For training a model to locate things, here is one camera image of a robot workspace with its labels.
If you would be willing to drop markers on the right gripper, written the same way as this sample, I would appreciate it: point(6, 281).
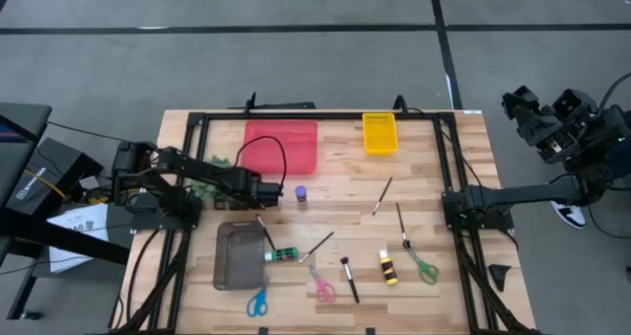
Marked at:
point(581, 143)

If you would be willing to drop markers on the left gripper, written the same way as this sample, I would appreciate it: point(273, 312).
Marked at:
point(246, 182)

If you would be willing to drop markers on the thin black paintbrush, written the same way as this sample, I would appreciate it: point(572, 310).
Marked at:
point(266, 234)
point(382, 196)

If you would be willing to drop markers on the purple paint bottle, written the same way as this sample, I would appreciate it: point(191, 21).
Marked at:
point(301, 194)

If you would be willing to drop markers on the green paint bottle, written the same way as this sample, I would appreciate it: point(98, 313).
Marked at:
point(282, 254)

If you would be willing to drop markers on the thin brush pale tip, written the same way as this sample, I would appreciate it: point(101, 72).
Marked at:
point(316, 247)

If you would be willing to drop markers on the blue scissors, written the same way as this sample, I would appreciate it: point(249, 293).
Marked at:
point(257, 303)

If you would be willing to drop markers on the pink scissors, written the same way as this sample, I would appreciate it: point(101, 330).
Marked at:
point(323, 289)

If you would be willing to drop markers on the large black makeup brush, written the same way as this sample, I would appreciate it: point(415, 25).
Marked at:
point(349, 278)

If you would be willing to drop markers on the yellow paint bottle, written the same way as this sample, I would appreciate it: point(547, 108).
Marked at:
point(388, 267)

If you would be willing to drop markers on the green scissors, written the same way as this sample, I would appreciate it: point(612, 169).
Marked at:
point(427, 272)

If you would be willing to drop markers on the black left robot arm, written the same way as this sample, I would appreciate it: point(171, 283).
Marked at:
point(197, 166)

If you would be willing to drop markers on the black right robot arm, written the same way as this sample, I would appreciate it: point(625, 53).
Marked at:
point(522, 193)

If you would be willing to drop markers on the green artificial plant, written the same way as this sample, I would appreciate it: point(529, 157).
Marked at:
point(203, 191)

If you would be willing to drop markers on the white label sticker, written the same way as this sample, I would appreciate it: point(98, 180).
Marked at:
point(471, 112)

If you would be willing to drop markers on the pink translucent plastic bin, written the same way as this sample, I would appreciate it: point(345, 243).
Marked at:
point(296, 148)

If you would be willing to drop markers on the grey translucent plastic bin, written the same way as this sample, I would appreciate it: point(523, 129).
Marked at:
point(239, 256)

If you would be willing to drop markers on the black flat bar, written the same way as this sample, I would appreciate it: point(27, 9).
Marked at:
point(291, 105)

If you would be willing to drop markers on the person's leg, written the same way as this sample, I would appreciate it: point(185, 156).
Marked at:
point(622, 160)

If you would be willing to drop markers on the person's shoe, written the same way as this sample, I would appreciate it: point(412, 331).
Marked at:
point(572, 216)

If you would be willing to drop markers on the yellow plastic basket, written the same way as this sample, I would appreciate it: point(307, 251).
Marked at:
point(380, 134)

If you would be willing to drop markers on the small black clamp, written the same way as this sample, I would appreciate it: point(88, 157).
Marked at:
point(371, 331)
point(263, 331)

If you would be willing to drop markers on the black triangular plastic part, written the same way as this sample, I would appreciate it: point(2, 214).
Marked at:
point(500, 276)

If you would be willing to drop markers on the white paper sheet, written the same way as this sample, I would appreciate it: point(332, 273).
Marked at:
point(79, 221)

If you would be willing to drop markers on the black box with logo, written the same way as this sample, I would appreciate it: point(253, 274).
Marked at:
point(54, 172)

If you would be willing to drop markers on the black stand beam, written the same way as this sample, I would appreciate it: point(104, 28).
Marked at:
point(59, 236)

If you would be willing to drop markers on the black monitor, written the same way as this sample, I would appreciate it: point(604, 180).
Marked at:
point(24, 113)

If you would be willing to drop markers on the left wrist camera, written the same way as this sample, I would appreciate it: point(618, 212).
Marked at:
point(271, 191)

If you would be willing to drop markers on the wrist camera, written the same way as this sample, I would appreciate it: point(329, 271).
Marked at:
point(574, 103)
point(271, 191)

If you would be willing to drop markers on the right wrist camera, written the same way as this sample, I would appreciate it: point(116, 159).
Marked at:
point(574, 103)

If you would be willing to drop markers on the black metal table frame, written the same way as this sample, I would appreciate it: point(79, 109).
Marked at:
point(320, 115)

